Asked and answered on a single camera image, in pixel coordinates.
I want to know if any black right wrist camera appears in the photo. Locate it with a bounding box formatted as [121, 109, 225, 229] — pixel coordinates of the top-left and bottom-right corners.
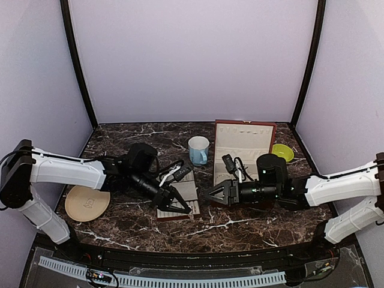
[222, 154, 237, 175]

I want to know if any light blue mug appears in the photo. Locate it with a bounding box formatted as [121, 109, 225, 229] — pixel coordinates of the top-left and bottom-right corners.
[188, 136, 209, 166]

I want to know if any black front table rail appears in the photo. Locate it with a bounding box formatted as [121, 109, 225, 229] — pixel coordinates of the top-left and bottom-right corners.
[50, 230, 358, 271]

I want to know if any brown jewelry box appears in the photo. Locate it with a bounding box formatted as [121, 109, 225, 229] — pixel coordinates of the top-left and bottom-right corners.
[210, 120, 276, 211]

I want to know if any black corner post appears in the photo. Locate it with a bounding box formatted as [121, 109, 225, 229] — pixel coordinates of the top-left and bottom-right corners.
[59, 0, 98, 129]
[290, 0, 326, 130]

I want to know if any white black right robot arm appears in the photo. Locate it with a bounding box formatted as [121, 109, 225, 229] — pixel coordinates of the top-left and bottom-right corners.
[206, 153, 383, 260]

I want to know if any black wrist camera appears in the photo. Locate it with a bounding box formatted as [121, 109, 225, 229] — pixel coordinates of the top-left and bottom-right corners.
[173, 164, 193, 182]
[222, 154, 237, 175]

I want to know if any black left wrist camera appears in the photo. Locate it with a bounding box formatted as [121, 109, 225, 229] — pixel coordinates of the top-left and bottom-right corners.
[173, 164, 193, 182]

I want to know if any black left corner post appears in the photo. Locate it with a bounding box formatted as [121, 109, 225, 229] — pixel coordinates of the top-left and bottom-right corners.
[59, 0, 98, 129]

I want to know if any black right corner post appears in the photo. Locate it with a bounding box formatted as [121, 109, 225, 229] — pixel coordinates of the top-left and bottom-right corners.
[290, 0, 326, 130]

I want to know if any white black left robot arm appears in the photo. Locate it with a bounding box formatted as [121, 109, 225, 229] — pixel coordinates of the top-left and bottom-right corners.
[1, 139, 191, 262]

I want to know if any beige round plate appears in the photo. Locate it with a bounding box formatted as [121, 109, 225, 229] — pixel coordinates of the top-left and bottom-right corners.
[65, 185, 110, 222]

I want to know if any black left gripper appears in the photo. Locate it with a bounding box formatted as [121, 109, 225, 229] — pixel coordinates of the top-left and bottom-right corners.
[130, 169, 191, 214]

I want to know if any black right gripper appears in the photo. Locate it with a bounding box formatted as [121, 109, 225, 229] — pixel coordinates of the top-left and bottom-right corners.
[203, 179, 281, 206]

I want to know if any green bowl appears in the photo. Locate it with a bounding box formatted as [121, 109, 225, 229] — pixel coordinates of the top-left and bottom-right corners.
[272, 144, 295, 163]

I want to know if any white slotted cable duct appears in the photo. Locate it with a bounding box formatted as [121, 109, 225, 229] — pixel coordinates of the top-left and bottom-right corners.
[38, 256, 286, 287]

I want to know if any brown jewelry tray insert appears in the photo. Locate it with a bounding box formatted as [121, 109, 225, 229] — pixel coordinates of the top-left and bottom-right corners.
[157, 172, 201, 221]

